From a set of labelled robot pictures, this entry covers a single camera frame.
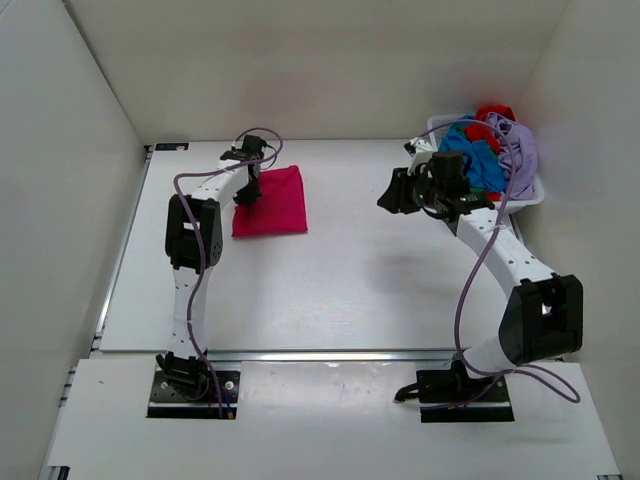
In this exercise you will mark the lavender t-shirt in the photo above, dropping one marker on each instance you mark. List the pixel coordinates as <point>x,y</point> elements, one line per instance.
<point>518,156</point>

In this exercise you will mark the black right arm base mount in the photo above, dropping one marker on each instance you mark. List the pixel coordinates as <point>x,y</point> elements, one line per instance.
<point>445,393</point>

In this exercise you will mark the aluminium left side rail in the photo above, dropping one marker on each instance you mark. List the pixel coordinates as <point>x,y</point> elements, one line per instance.
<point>128,225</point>

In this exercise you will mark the red t-shirt in basket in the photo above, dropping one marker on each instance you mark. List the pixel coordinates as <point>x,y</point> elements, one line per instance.
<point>487,125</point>

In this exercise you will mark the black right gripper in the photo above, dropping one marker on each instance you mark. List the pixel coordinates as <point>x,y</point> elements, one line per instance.
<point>396,199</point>

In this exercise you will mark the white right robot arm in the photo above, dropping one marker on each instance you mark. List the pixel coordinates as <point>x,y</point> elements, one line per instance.
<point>543,317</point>

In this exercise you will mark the crimson red t-shirt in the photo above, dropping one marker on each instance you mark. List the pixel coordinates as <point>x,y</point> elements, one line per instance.
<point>280,211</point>

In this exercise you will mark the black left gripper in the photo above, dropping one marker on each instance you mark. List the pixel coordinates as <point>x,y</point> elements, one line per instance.
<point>247,198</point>

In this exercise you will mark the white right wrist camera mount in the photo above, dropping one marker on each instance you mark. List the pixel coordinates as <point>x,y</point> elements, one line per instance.
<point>420,151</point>

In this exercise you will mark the blue t-shirt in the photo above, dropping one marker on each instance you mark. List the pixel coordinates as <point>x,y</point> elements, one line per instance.
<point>485,172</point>

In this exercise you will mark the aluminium table edge rail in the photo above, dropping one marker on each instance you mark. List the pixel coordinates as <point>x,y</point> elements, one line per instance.
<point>331,356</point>

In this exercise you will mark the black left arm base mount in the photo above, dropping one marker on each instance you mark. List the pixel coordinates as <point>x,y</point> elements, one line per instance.
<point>189,392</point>

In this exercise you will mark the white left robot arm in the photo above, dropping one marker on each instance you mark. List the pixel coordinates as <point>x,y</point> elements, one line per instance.
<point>194,243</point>

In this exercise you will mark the dark label sticker on table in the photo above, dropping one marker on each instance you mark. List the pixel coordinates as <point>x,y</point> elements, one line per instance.
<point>181,146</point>

